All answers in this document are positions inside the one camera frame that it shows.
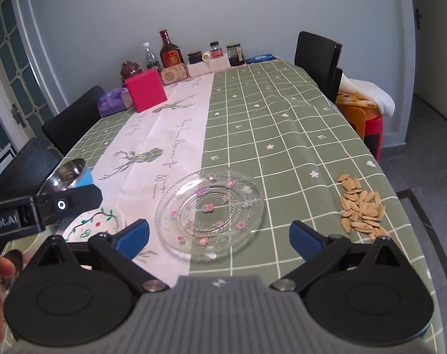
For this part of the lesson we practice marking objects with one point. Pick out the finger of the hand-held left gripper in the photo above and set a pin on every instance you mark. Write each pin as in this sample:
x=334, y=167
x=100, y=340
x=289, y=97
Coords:
x=79, y=199

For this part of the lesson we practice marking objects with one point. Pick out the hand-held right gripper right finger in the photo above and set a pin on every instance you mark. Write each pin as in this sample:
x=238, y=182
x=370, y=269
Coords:
x=304, y=238

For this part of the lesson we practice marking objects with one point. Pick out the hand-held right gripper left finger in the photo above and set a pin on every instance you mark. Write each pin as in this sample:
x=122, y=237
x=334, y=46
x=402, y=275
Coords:
x=135, y=236

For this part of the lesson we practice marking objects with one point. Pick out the steel bowl with blue outside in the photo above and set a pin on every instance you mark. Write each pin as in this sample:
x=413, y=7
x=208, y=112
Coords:
x=66, y=173

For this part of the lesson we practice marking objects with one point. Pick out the clear glass plate with flowers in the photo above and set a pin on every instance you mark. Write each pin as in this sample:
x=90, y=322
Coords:
x=208, y=225

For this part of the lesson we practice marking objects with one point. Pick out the person's left hand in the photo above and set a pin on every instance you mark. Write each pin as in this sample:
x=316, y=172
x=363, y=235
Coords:
x=0, y=265

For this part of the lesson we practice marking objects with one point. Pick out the small white painted dish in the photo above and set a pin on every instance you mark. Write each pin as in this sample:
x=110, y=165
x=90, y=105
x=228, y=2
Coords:
x=94, y=223

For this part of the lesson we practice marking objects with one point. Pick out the black chair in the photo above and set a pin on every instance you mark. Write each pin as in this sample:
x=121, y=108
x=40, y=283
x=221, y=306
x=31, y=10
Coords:
x=20, y=169
x=76, y=118
x=315, y=55

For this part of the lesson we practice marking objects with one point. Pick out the pile of melon seeds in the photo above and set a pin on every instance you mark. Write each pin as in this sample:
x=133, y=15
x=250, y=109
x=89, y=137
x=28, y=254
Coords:
x=360, y=214

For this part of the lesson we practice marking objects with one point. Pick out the purple tissue pack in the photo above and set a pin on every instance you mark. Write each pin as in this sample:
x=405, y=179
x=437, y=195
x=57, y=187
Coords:
x=111, y=101

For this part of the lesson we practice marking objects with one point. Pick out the green checked tablecloth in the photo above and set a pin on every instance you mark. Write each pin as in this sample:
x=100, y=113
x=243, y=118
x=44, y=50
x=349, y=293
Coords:
x=282, y=136

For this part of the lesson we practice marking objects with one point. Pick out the white printed table runner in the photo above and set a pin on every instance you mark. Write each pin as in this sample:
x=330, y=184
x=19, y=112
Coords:
x=172, y=136

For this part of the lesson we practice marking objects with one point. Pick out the red stool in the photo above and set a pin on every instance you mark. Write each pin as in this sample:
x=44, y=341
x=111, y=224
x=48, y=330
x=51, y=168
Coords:
x=374, y=136

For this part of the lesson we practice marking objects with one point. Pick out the pink box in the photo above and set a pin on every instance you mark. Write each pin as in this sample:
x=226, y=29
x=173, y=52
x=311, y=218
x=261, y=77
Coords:
x=146, y=90

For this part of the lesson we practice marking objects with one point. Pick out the orange stool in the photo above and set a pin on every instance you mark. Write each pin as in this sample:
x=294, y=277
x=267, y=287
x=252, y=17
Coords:
x=352, y=118

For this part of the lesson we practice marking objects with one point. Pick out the yellow cloth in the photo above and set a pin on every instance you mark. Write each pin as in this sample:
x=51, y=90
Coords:
x=351, y=99

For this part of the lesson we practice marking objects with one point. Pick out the wooden radio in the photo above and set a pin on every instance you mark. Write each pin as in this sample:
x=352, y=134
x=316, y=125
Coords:
x=173, y=74

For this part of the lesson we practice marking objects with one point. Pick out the clear plastic water bottle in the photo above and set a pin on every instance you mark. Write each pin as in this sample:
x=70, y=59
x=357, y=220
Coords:
x=149, y=57

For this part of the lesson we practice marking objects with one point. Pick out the white cloth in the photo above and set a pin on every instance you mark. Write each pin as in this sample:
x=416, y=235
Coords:
x=371, y=92

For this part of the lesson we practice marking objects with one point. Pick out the door with glass panels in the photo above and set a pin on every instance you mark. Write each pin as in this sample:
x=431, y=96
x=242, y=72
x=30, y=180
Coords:
x=9, y=44

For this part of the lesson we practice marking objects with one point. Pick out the brown liquor bottle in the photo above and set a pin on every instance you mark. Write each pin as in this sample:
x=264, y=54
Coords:
x=170, y=53

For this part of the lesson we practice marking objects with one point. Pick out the white box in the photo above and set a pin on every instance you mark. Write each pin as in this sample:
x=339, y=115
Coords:
x=199, y=69

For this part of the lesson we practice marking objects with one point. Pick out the black jar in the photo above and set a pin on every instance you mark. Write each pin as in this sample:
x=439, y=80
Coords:
x=195, y=58

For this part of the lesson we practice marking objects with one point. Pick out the blue cookie packet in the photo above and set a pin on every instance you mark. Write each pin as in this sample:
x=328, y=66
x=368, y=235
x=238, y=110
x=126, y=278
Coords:
x=259, y=58

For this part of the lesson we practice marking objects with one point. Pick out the dark glass jar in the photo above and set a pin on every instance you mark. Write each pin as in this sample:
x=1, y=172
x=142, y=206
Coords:
x=234, y=56

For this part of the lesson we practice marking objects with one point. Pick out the small ink bottle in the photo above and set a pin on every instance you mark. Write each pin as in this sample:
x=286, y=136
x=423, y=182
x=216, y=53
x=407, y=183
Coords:
x=216, y=51

